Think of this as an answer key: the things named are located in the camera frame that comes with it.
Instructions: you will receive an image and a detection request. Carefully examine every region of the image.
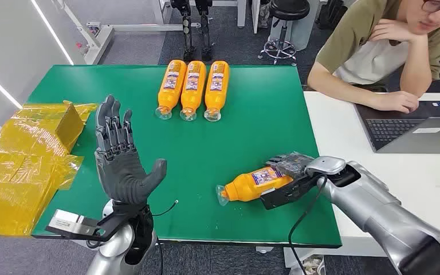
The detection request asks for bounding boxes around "person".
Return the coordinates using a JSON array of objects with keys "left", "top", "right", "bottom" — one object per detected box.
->
[{"left": 306, "top": 0, "right": 440, "bottom": 115}]

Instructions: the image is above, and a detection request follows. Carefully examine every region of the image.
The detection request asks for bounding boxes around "white metal gantry frame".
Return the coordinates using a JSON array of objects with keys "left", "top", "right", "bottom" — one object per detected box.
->
[{"left": 53, "top": 0, "right": 202, "bottom": 66}]

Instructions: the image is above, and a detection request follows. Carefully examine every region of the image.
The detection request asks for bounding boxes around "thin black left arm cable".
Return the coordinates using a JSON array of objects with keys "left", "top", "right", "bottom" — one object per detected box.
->
[{"left": 151, "top": 200, "right": 179, "bottom": 218}]

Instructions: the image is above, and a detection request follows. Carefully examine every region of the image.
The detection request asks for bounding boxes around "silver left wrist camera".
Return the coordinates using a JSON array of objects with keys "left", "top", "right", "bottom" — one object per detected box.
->
[{"left": 45, "top": 209, "right": 100, "bottom": 241}]

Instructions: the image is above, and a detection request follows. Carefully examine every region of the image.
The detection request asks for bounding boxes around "orange bottle with label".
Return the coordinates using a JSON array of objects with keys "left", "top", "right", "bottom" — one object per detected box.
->
[
  {"left": 179, "top": 60, "right": 207, "bottom": 122},
  {"left": 215, "top": 167, "right": 293, "bottom": 207},
  {"left": 203, "top": 60, "right": 230, "bottom": 123},
  {"left": 155, "top": 59, "right": 188, "bottom": 121}
]

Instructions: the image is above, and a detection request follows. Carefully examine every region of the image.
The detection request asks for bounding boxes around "dark grey laptop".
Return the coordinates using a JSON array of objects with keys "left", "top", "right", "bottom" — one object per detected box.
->
[{"left": 355, "top": 100, "right": 440, "bottom": 155}]

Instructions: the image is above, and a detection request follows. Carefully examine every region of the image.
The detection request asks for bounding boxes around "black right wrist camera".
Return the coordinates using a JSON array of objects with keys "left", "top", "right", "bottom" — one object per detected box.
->
[{"left": 260, "top": 175, "right": 322, "bottom": 211}]

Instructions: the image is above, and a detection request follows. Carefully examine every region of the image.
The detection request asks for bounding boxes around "light grey cabinet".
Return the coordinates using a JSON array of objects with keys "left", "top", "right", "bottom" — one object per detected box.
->
[{"left": 268, "top": 0, "right": 320, "bottom": 51}]

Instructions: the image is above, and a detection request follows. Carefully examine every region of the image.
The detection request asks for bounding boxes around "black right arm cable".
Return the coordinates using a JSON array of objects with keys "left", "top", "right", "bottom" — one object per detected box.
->
[{"left": 287, "top": 175, "right": 329, "bottom": 275}]

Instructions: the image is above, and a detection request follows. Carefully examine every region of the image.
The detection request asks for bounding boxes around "person's right hand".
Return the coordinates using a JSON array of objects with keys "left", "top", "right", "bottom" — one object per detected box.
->
[{"left": 371, "top": 91, "right": 420, "bottom": 114}]

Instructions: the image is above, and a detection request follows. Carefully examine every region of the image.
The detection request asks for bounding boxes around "black stool with chrome base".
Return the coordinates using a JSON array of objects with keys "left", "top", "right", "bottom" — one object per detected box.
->
[{"left": 258, "top": 0, "right": 311, "bottom": 66}]

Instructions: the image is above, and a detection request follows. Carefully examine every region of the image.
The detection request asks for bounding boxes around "small yellow wrapped box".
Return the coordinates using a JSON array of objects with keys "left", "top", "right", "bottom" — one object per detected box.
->
[{"left": 15, "top": 100, "right": 99, "bottom": 156}]

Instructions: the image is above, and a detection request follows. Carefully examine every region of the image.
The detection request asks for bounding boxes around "waste bin with paper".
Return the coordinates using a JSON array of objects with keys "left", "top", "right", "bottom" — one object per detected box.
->
[{"left": 291, "top": 255, "right": 325, "bottom": 275}]

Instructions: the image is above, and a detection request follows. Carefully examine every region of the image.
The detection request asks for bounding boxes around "person's left hand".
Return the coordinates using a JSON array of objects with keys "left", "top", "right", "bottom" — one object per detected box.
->
[{"left": 369, "top": 18, "right": 429, "bottom": 44}]

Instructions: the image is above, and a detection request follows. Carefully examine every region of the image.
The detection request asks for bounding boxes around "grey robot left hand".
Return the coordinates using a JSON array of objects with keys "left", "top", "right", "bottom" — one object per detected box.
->
[{"left": 93, "top": 95, "right": 168, "bottom": 206}]

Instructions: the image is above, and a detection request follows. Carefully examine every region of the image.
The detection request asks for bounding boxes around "wall light strip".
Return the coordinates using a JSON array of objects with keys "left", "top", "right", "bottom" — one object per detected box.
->
[
  {"left": 30, "top": 0, "right": 75, "bottom": 66},
  {"left": 0, "top": 61, "right": 23, "bottom": 109}
]

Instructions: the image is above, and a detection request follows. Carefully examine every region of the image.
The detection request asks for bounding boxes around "black silver humanoid robot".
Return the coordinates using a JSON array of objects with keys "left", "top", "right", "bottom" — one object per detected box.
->
[{"left": 170, "top": 0, "right": 215, "bottom": 64}]

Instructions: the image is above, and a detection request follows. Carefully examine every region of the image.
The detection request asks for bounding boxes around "large yellow wrapped box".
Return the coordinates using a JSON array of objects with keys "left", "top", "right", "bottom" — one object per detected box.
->
[{"left": 0, "top": 144, "right": 85, "bottom": 237}]

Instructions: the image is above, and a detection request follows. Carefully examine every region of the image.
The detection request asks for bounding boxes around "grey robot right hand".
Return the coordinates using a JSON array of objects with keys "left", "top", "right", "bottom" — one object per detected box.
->
[{"left": 265, "top": 151, "right": 316, "bottom": 179}]

